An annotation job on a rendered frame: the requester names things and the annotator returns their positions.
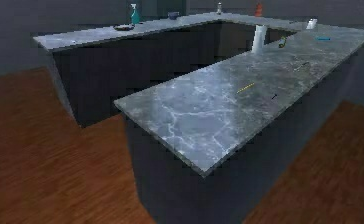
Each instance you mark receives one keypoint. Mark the red cylindrical shaker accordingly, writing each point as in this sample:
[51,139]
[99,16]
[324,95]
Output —
[258,10]

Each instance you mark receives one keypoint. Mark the dark marble-topped kitchen counter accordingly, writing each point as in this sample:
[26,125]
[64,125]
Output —
[203,113]

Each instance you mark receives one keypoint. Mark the yellow pencil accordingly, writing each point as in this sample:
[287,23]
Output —
[245,87]

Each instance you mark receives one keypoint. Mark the small black pen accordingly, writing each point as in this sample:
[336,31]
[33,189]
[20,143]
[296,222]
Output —
[274,96]

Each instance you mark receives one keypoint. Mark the dark blue bowl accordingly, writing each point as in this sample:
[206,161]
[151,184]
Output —
[173,15]

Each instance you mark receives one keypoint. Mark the dark round plate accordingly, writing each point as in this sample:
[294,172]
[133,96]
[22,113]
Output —
[124,27]

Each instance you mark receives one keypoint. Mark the teal spray bottle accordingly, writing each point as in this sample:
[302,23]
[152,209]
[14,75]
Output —
[135,16]

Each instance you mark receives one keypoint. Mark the green and yellow bottle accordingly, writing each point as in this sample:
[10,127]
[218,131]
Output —
[282,42]

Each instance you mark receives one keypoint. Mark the white cup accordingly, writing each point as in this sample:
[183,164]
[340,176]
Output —
[311,24]

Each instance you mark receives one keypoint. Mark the teal flat utensil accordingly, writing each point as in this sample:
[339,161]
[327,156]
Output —
[323,39]

